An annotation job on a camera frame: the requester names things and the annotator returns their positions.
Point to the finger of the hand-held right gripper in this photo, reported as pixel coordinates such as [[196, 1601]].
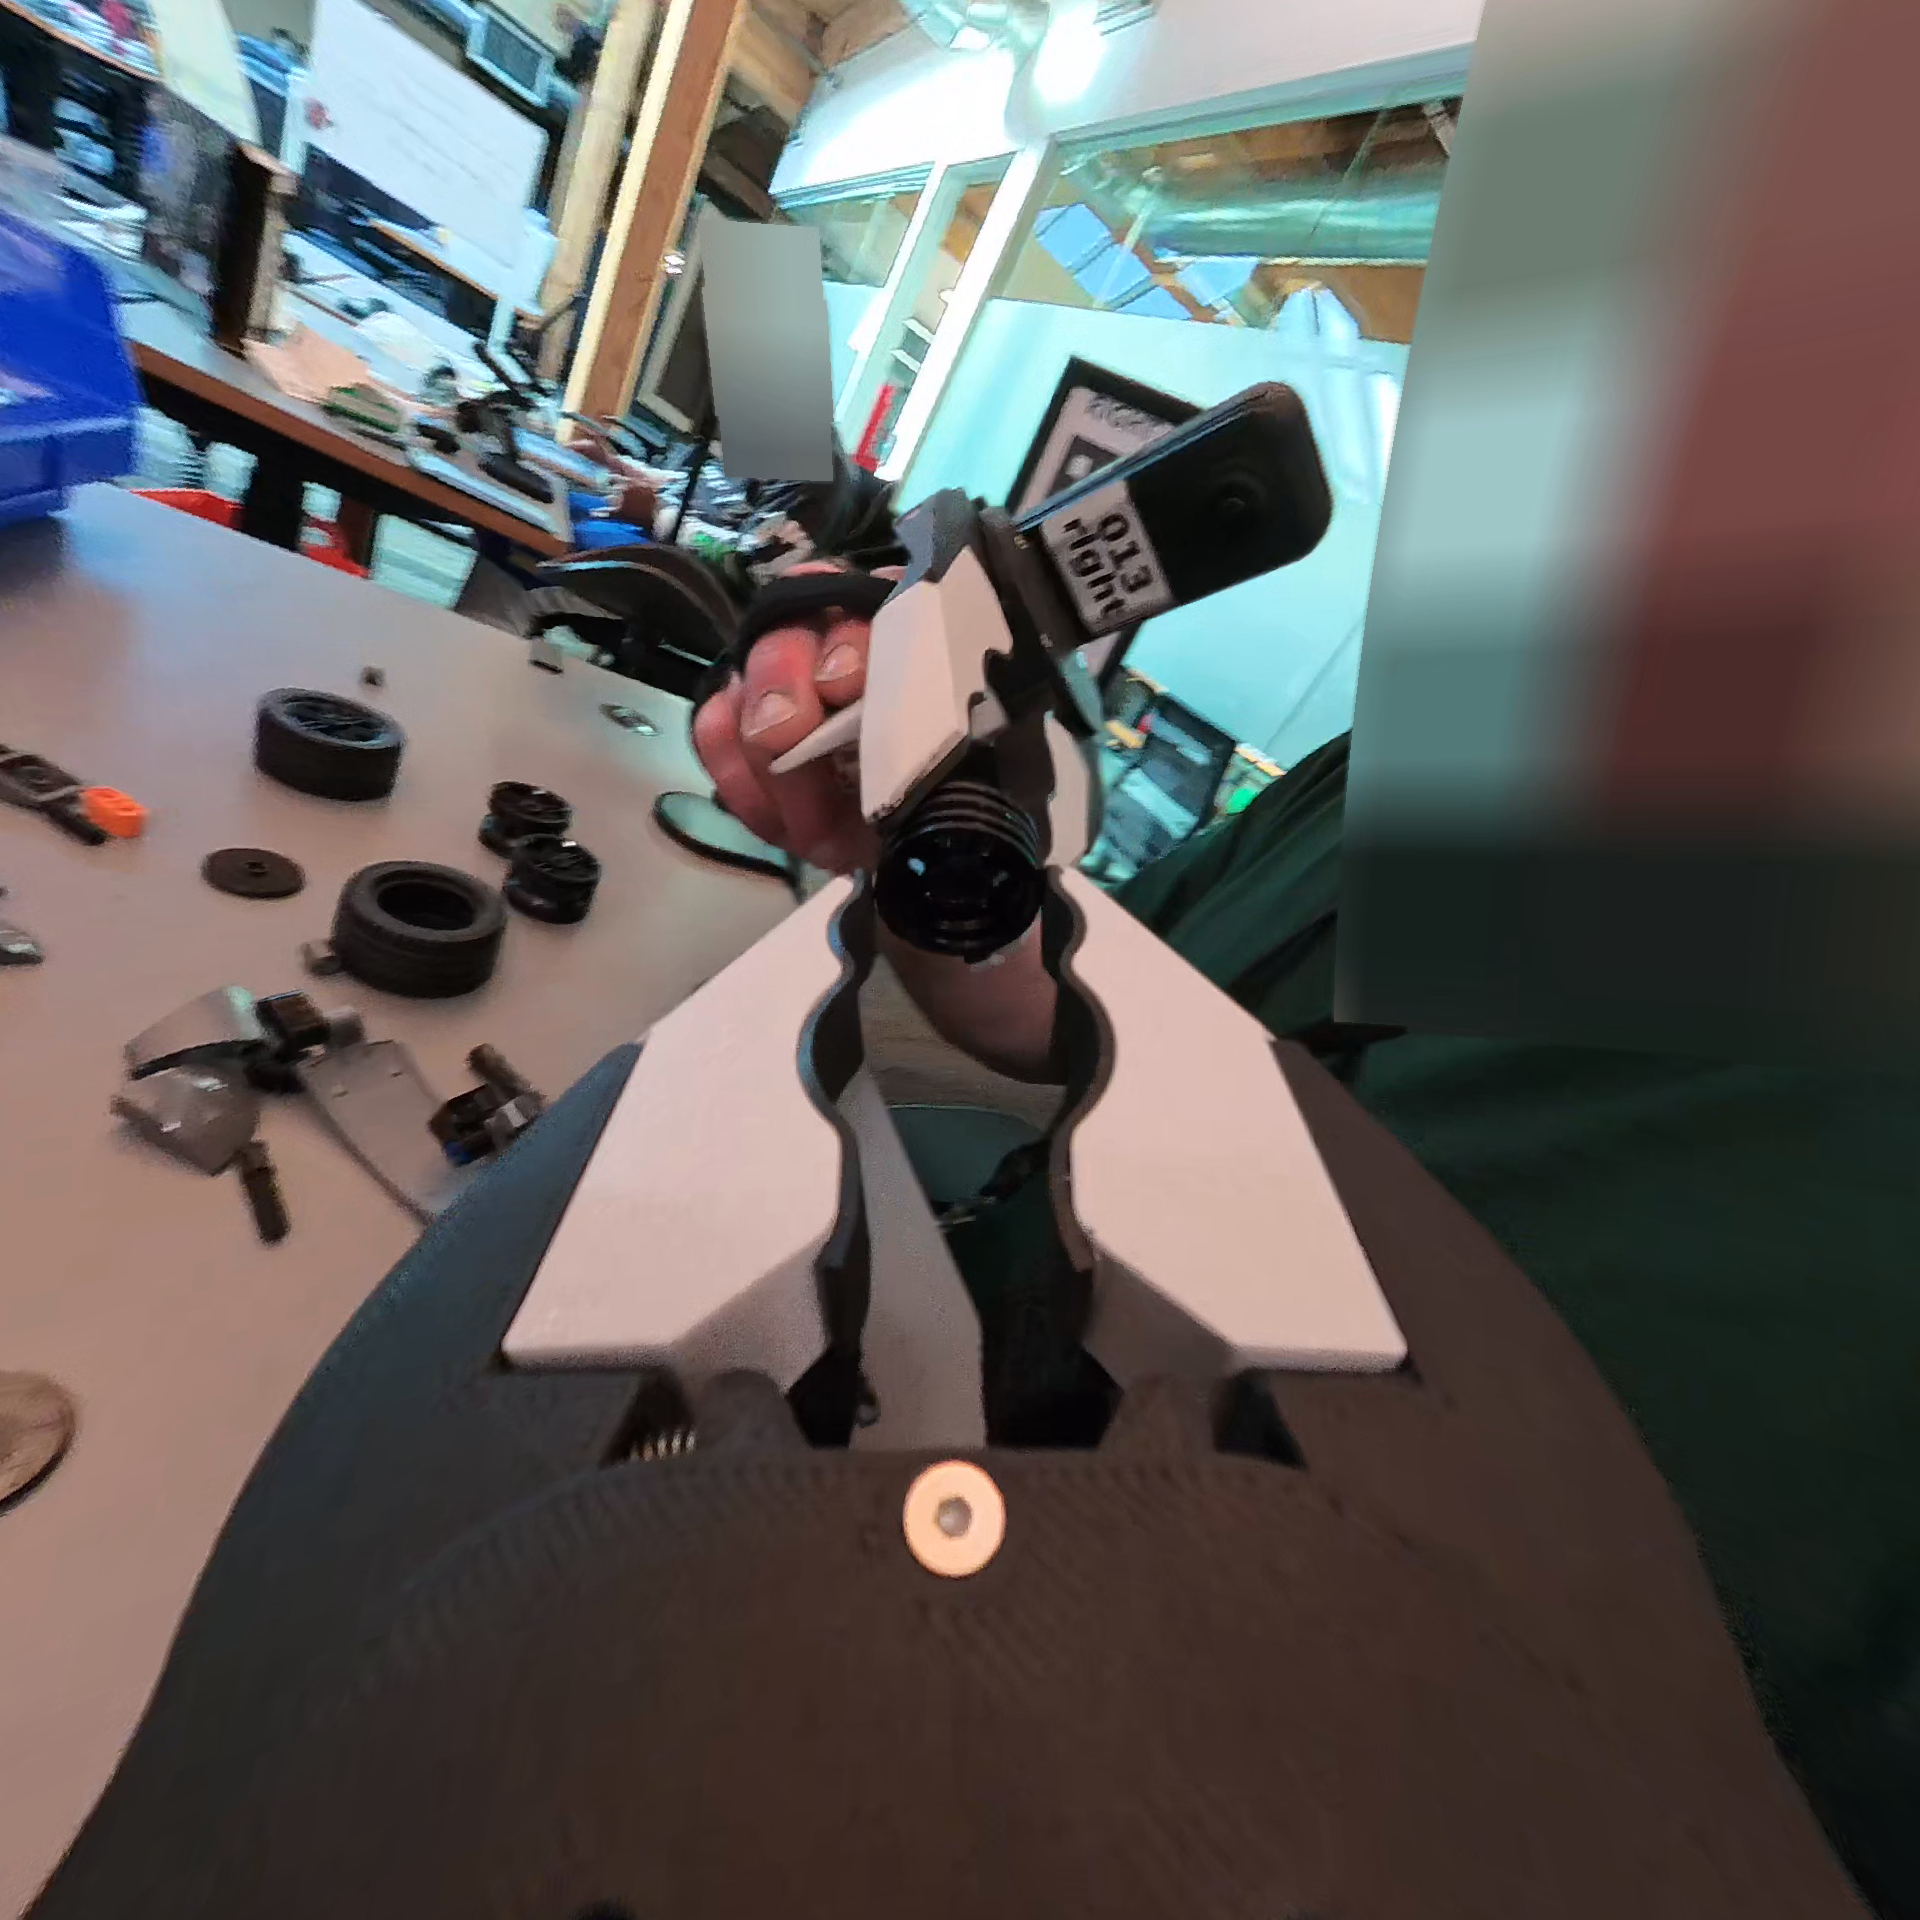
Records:
[[917, 704]]

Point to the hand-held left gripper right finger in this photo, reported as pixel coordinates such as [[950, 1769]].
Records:
[[1230, 1200]]

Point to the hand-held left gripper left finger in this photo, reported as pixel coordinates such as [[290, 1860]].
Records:
[[695, 1185]]

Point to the black rubber tyre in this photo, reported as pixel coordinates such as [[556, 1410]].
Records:
[[376, 962]]

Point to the person's right hand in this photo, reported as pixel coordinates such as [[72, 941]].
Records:
[[783, 794]]

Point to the framed sign stand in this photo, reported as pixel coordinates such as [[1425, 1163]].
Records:
[[1083, 435]]

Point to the black axle pin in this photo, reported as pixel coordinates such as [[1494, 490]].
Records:
[[261, 1185], [504, 1070]]

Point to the black chair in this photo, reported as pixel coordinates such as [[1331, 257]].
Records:
[[646, 591]]

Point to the grey wheel arch assembly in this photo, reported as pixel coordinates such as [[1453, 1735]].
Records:
[[360, 1098]]

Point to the assembled black toy wheel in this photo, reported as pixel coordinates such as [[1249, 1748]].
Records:
[[305, 772]]

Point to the orange connector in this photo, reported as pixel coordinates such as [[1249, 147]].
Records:
[[118, 807]]

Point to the wooden desk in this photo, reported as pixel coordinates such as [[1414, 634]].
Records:
[[305, 408]]

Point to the black connector pin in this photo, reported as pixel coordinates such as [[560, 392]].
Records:
[[75, 817]]

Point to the whiteboard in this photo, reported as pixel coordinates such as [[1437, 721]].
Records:
[[424, 147]]

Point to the dark grey square brick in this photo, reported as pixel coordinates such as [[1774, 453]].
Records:
[[36, 772]]

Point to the dark printed box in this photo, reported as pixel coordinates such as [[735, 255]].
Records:
[[210, 224]]

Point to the blue storage bin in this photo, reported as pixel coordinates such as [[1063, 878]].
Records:
[[63, 380]]

